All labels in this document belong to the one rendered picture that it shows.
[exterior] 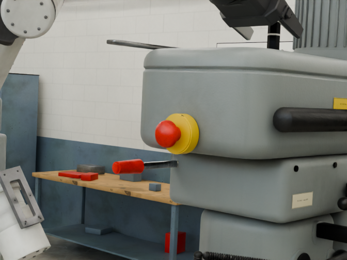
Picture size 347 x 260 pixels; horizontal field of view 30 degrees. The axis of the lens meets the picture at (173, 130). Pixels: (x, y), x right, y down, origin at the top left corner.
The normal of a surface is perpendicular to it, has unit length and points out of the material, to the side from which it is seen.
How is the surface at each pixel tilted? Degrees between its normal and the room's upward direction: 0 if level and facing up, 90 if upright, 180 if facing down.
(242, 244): 90
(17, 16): 112
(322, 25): 90
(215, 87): 90
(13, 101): 90
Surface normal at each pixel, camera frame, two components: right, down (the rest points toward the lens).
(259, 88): 0.15, 0.06
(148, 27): -0.67, 0.00
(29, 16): 0.02, 0.43
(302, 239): 0.74, 0.07
